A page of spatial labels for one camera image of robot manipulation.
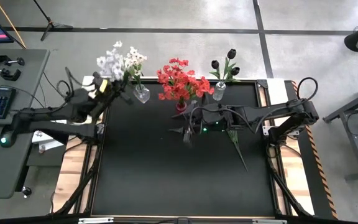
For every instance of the white veined flower bunch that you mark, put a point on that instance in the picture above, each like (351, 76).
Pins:
(112, 67)

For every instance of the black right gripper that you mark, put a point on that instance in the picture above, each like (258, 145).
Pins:
(213, 118)

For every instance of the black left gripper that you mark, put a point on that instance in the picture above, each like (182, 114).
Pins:
(112, 91)

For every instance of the red flower bunch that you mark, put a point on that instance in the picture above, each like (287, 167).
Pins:
(182, 81)

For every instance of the black round desk foot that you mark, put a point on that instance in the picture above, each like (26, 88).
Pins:
(26, 191)

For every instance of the wooden stick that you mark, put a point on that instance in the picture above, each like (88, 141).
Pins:
(10, 23)

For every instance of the clear round glass vase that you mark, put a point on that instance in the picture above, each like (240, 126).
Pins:
(142, 95)

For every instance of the black tripod stand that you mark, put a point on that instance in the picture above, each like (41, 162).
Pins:
(51, 22)

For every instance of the red glass vase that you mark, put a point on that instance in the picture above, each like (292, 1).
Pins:
(181, 107)

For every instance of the black artificial tulip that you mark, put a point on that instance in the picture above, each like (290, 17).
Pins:
(215, 64)
(235, 71)
(232, 53)

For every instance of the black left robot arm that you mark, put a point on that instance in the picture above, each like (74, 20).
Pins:
(57, 126)

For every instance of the orange black hazard strip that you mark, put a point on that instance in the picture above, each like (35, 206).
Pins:
(321, 171)

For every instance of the clear slim glass vase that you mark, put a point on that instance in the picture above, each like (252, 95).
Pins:
(218, 93)

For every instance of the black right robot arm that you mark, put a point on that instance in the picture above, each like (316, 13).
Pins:
(275, 112)

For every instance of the grey side table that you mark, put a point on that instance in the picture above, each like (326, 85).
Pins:
(357, 149)

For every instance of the green leafy flower stem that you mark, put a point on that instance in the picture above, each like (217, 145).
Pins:
(233, 135)

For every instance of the black diagonal frame strut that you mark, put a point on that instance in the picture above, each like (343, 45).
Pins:
(287, 186)
(79, 186)

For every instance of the small white blossom bunch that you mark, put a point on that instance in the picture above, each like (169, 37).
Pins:
(135, 59)

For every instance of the white papers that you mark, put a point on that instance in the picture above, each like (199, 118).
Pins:
(47, 144)

